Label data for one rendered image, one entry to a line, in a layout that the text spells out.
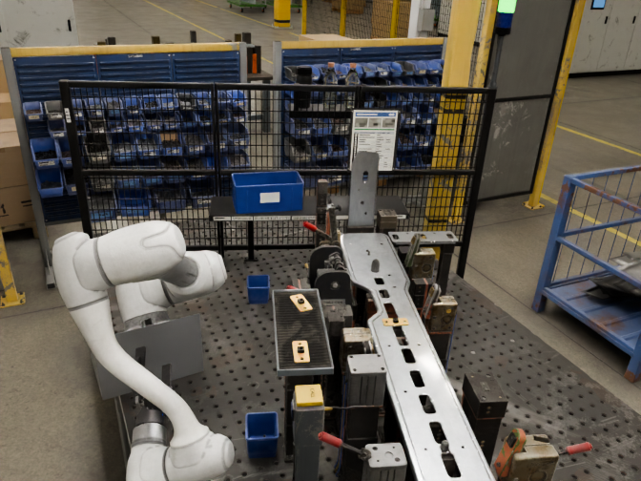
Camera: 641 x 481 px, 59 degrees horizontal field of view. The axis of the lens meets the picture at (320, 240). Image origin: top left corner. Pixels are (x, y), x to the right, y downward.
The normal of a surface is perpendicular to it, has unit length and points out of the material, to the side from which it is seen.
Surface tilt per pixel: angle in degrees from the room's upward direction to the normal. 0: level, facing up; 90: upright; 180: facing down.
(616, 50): 90
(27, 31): 90
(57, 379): 0
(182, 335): 90
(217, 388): 0
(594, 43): 90
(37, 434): 0
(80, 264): 63
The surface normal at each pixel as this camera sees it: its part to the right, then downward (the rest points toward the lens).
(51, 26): 0.43, 0.43
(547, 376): 0.04, -0.89
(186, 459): -0.17, 0.00
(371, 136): 0.11, 0.46
